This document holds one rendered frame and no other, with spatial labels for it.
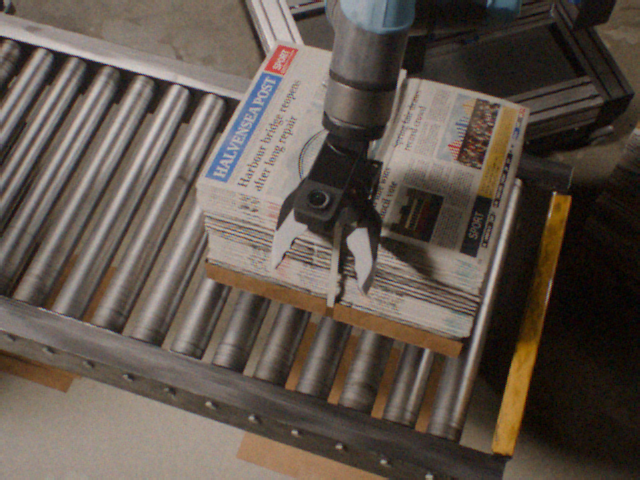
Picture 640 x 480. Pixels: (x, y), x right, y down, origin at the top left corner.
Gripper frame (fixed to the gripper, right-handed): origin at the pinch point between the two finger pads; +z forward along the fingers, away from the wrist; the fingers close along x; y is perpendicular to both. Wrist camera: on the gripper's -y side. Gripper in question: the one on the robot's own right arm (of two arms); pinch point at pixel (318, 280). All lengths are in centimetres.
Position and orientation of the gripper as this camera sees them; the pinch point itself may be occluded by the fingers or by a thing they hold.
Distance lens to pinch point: 99.8
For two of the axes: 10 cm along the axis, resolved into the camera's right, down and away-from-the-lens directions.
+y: 2.8, -4.1, 8.7
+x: -9.4, -2.8, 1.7
